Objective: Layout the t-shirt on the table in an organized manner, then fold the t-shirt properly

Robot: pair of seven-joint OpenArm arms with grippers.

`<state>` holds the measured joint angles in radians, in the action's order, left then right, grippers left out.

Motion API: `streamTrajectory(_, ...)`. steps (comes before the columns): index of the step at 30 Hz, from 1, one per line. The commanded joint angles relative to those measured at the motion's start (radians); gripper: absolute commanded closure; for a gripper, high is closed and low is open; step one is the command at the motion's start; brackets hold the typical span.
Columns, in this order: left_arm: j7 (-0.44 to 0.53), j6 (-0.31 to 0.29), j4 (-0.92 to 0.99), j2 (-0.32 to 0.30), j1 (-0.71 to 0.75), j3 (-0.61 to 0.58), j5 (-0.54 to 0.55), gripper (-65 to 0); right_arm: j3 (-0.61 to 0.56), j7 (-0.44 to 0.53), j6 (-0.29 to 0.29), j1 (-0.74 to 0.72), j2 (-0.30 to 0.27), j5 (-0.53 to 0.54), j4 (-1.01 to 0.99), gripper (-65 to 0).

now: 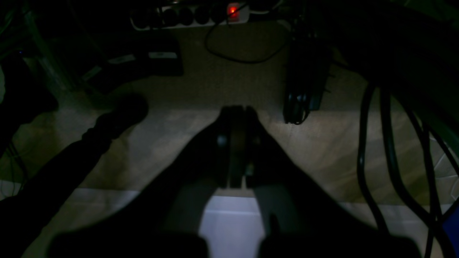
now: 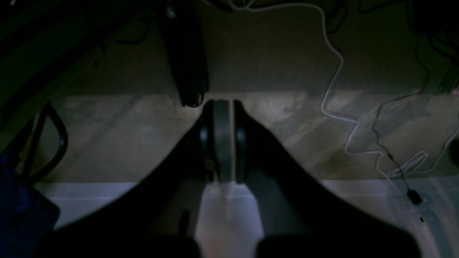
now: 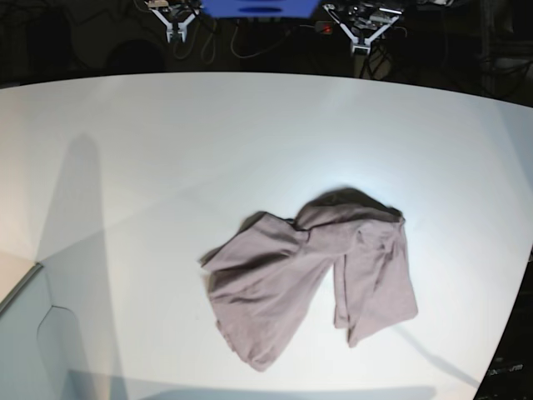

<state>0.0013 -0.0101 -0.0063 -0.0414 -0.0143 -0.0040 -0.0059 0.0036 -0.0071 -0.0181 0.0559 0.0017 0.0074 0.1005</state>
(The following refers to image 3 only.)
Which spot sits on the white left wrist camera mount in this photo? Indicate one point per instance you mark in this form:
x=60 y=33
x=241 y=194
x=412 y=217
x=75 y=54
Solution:
x=364 y=21

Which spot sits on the white cardboard box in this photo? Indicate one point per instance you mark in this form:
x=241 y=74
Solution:
x=39 y=343

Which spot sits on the blue plastic bin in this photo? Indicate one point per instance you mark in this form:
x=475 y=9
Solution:
x=260 y=8

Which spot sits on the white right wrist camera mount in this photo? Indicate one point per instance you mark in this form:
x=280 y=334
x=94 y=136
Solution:
x=176 y=16

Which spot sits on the black power strip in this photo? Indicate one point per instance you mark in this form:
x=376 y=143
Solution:
x=333 y=28

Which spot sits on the mauve grey t-shirt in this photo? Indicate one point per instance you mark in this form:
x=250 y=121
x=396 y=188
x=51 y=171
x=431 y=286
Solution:
x=262 y=281

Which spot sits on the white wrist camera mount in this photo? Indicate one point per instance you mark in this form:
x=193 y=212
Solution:
x=364 y=21
x=176 y=16

